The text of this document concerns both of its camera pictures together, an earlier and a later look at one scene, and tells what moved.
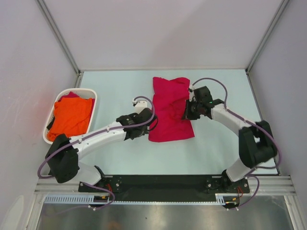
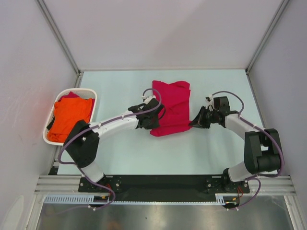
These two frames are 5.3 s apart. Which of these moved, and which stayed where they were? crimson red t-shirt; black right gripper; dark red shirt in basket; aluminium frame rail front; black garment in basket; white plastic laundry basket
Moved: crimson red t-shirt; black right gripper
Stayed: aluminium frame rail front; dark red shirt in basket; white plastic laundry basket; black garment in basket
